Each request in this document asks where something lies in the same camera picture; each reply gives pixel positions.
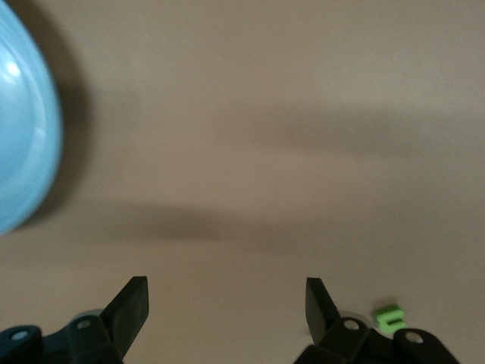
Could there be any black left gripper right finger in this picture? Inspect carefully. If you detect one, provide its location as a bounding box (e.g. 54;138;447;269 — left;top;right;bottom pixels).
293;277;462;364

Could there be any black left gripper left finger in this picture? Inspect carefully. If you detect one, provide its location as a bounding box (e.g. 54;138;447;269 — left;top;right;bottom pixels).
0;275;149;364

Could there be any green foam letter u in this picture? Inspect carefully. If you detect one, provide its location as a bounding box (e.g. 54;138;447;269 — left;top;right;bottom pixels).
373;298;407;333

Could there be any brown table cover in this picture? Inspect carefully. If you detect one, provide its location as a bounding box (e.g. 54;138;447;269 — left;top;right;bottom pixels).
0;0;485;364

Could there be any blue plate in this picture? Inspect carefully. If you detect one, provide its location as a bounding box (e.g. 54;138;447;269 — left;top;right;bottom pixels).
0;0;64;238

